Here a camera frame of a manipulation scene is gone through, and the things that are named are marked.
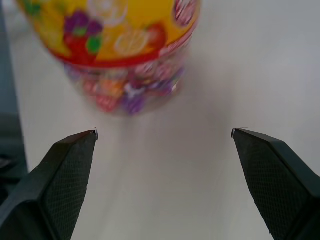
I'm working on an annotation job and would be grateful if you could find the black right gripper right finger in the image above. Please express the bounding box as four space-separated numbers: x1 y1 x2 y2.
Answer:
231 128 320 240

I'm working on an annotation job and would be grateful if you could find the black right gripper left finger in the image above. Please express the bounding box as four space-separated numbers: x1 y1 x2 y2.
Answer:
0 129 99 240

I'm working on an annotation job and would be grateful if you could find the clear lollipop jar yellow label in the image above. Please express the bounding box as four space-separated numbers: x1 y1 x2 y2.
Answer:
15 0 202 116

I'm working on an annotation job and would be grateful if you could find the red wrapped lollipop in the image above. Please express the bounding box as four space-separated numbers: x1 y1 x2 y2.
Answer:
96 93 118 113

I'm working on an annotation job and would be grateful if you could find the orange wrapped lollipop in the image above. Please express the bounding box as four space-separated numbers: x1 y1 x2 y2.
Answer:
99 77 126 97

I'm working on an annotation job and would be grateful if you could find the purple wrapped lollipop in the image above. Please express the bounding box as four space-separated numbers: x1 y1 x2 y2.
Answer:
121 83 151 115

